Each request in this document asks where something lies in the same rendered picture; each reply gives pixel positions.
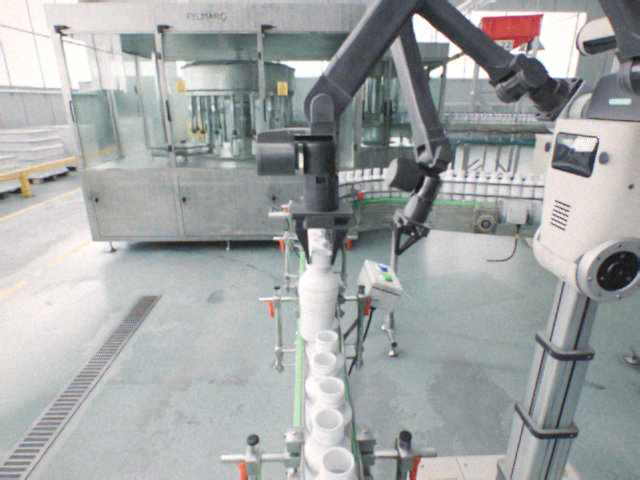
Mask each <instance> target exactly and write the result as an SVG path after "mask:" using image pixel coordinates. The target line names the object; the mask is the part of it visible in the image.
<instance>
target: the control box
mask: <svg viewBox="0 0 640 480"><path fill-rule="evenodd" d="M377 265H378V263H375V262H372V261H369V260H366V261H365V263H364V266H363V267H362V269H361V271H360V273H359V276H358V278H357V282H358V285H360V284H363V285H365V295H366V296H379V297H380V300H379V301H371V303H370V304H369V309H371V310H370V315H369V320H368V323H367V327H366V329H365V332H364V335H363V340H362V342H364V340H365V337H366V334H367V332H368V329H369V326H370V323H371V319H372V314H373V311H375V310H376V308H377V309H381V310H384V311H387V312H390V313H393V311H394V309H395V307H396V305H397V303H398V301H399V299H400V296H401V294H402V292H403V288H402V286H401V284H400V282H399V280H398V278H397V276H396V274H395V272H394V270H393V269H392V268H390V267H387V266H386V267H387V268H388V270H384V269H379V268H378V267H377ZM383 272H385V273H388V274H390V275H391V276H392V277H393V279H392V280H388V279H386V278H384V277H382V276H381V274H382V273H383ZM356 327H357V318H356V320H355V321H354V322H353V323H352V325H351V326H350V327H349V328H348V330H347V331H346V332H345V333H344V341H345V340H346V339H347V338H348V337H349V334H350V333H351V332H352V331H353V329H354V328H356ZM353 365H354V362H353V360H352V362H351V365H350V368H349V370H348V377H349V376H350V373H351V370H352V367H353Z"/></svg>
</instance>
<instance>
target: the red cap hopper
mask: <svg viewBox="0 0 640 480"><path fill-rule="evenodd" d="M544 15H545V13H540V14H523V15H505V16H488V17H481V18H480V19H479V21H478V23H477V27H479V28H480V29H481V30H482V31H483V32H484V33H486V34H487V35H488V36H489V37H490V38H491V39H492V40H494V41H495V42H496V43H497V44H498V45H500V46H501V47H502V48H504V49H505V50H506V51H508V52H512V51H514V50H515V49H517V48H519V47H521V46H523V45H525V44H526V49H525V54H524V55H526V56H527V57H528V58H536V57H537V56H536V51H537V45H538V39H539V36H541V33H539V31H540V24H541V18H543V17H544ZM532 41H533V43H534V44H533V50H532V53H530V47H531V42H532ZM479 71H480V67H479V66H478V65H477V64H475V63H474V71H473V79H472V87H471V95H470V103H469V111H468V112H469V114H468V115H469V116H470V115H471V112H474V116H475V109H476V101H477V100H478V102H479V103H480V104H481V105H482V106H483V107H484V108H485V107H486V108H487V109H489V108H490V106H489V105H488V104H487V103H486V102H485V101H484V99H483V97H482V96H481V95H480V94H495V91H478V85H479ZM523 97H524V96H522V97H521V98H520V99H519V100H518V101H517V102H516V103H512V104H511V105H510V106H509V107H508V108H509V109H511V108H512V107H513V106H514V105H516V104H517V109H516V113H518V114H517V115H518V116H519V115H520V114H519V111H520V105H521V99H522V98H523ZM528 101H529V98H528V96H526V97H524V102H523V108H522V116H523V115H524V113H527V107H528ZM471 139H472V132H471V133H470V135H468V134H467V132H466V135H465V140H471ZM470 147H471V144H468V143H464V151H463V159H462V166H461V170H464V175H468V174H469V173H468V172H469V171H467V169H469V168H470V167H471V166H472V165H474V164H475V163H476V162H479V160H478V159H477V160H476V161H475V162H472V163H471V164H470V165H469V166H468V162H469V155H470ZM514 147H515V145H510V151H509V157H508V163H507V169H505V168H504V167H502V166H501V165H500V164H498V166H499V167H500V168H501V169H502V170H503V172H510V170H511V165H512V159H513V153H514ZM521 147H522V145H517V149H516V155H515V161H514V167H513V172H512V175H511V174H510V177H514V176H515V173H517V169H518V165H519V159H520V153H521ZM481 166H482V163H481V164H479V165H478V166H477V167H476V168H474V169H473V170H472V171H476V170H477V169H479V168H480V167H481ZM503 172H498V175H503ZM467 173H468V174H467ZM476 174H480V171H476Z"/></svg>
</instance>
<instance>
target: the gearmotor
mask: <svg viewBox="0 0 640 480"><path fill-rule="evenodd" d="M542 210H543V202H531V201H524V200H504V199H501V200H499V201H498V206H496V205H486V204H477V205H474V211H473V217H472V225H471V228H472V233H474V234H487V235H496V232H497V226H498V222H499V223H504V224H517V225H516V227H517V232H516V236H515V246H514V251H513V253H512V255H511V256H510V257H509V258H507V259H505V260H500V261H493V260H487V262H504V261H507V260H509V259H510V258H511V257H512V256H513V255H514V253H515V251H516V245H517V238H518V232H519V228H521V225H531V226H540V225H541V219H542Z"/></svg>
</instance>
